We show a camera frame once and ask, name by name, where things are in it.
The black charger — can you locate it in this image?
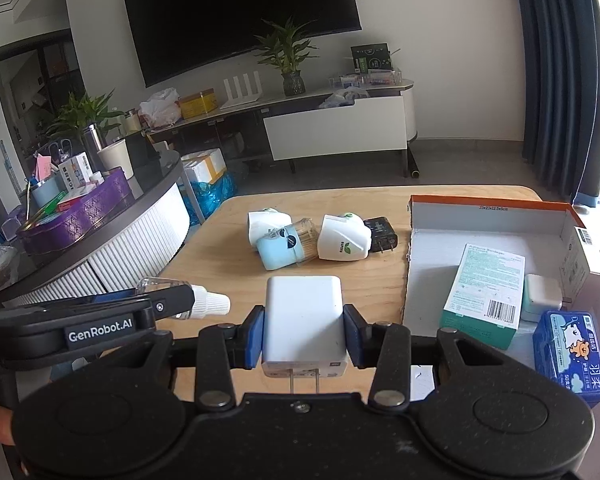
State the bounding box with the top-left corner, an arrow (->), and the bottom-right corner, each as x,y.
362,216 -> 398,253

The black wall television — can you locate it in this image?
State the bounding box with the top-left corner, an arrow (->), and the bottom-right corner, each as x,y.
122,0 -> 362,88

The white plastic bag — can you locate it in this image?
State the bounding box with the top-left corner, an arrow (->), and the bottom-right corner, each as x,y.
139,87 -> 182,127

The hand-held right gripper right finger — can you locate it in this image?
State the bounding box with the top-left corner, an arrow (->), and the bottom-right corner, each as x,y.
342,303 -> 526,409

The white charger packaging box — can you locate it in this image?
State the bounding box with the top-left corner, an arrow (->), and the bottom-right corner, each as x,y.
560,226 -> 600,306

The blue plastic bag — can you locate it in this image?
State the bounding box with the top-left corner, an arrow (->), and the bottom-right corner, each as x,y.
182,172 -> 238,226

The grey plastic bag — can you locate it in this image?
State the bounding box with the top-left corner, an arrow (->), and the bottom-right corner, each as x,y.
320,86 -> 371,109

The purple patterned box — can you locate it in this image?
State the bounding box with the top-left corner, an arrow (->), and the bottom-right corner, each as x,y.
16,167 -> 133,256

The steel bottle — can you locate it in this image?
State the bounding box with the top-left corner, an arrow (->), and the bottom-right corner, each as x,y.
80,124 -> 112,171

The white plug-in repellent heater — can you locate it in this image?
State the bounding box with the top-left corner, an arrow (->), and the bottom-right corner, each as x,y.
247,208 -> 293,251
316,212 -> 371,261

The teal white carton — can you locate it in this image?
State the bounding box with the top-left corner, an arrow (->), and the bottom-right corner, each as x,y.
440,243 -> 526,351

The green leafy plant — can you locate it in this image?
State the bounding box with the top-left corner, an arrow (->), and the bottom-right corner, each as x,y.
45,89 -> 126,161

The potted plant in dark vase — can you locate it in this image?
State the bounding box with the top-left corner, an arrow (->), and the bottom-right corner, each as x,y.
252,17 -> 318,97

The clear plastic organizer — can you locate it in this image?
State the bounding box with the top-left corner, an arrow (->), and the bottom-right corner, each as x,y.
328,70 -> 401,91

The dark blue curtain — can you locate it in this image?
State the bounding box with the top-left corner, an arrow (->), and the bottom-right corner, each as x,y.
510,0 -> 600,206

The white yellow cardboard box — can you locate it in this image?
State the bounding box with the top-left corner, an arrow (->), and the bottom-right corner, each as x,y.
181,148 -> 227,186

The yellow tin box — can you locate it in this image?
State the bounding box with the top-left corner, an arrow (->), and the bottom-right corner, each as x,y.
177,88 -> 218,120

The red white small box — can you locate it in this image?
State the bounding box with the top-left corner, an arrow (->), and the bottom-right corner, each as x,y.
57,182 -> 101,212

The white router with antennas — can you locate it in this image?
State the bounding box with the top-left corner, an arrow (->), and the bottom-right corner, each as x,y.
220,75 -> 264,110

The curved ribbed white cabinet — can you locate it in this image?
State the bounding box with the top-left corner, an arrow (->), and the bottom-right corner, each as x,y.
0,150 -> 191,311

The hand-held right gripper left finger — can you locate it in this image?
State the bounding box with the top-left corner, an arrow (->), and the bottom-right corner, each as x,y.
145,304 -> 267,409

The small white plug charger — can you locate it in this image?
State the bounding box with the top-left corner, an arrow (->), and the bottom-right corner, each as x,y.
520,274 -> 571,323

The light blue toothpick jar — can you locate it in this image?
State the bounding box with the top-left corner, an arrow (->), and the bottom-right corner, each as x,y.
256,218 -> 317,271

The white paper cup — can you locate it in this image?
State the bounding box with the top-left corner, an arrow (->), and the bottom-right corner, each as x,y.
96,139 -> 135,181

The blue cartoon print box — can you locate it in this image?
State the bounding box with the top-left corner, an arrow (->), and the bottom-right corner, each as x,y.
532,310 -> 600,408

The white blue medicine box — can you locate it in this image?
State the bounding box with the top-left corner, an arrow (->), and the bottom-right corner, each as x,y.
57,152 -> 93,193

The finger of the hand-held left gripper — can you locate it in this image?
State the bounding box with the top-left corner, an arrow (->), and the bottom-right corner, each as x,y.
147,285 -> 197,320

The black green box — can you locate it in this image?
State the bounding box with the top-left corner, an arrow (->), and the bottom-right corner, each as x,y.
351,43 -> 396,73

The orange white cardboard box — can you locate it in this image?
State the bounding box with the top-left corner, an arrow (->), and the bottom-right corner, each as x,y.
402,195 -> 600,403

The clear glass refill bottle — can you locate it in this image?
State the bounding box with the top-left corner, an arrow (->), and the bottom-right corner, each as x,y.
136,277 -> 231,321

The large white charger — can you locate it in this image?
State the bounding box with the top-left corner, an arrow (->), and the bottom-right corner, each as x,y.
261,276 -> 348,395

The white television cabinet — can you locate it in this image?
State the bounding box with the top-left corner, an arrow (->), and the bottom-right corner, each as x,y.
145,77 -> 418,176

